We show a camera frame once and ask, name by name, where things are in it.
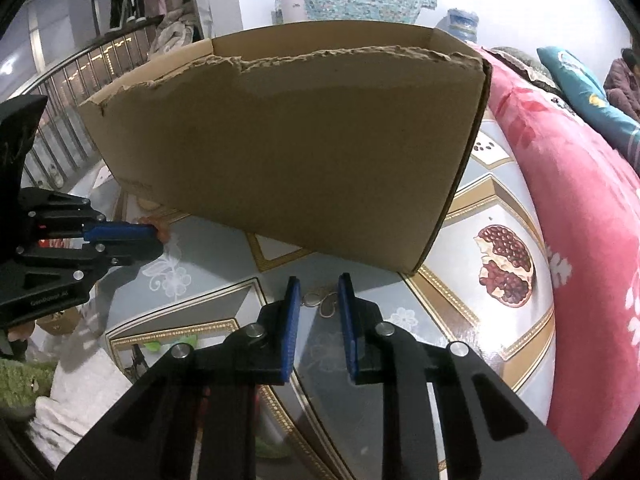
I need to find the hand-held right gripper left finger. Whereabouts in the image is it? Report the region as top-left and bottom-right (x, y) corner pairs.
(55, 276), (302, 480)

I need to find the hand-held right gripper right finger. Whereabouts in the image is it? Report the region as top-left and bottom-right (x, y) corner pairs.
(337, 273), (581, 480)

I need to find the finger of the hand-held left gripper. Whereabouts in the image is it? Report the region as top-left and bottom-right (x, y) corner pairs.
(0, 241), (166, 332)
(17, 187), (157, 242)

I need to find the brown cardboard box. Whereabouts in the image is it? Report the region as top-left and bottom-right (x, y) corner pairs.
(79, 20), (493, 276)

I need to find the metal stair railing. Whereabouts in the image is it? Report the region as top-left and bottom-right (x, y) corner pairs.
(20, 15), (166, 191)

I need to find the white fleece garment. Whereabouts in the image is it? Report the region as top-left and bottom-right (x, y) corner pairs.
(27, 305), (133, 466)

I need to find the green patterned cloth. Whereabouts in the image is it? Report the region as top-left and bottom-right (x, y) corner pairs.
(0, 357), (56, 418)

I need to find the beige clothes pile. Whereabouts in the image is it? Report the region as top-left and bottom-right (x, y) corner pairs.
(149, 7), (202, 55)

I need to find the pink floral blanket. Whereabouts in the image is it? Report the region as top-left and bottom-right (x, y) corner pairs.
(480, 45), (640, 478)

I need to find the blue water jug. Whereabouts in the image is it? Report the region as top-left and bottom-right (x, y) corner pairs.
(432, 8), (481, 46)

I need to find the teal patterned pillow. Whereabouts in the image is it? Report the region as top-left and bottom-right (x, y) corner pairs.
(537, 46), (640, 161)

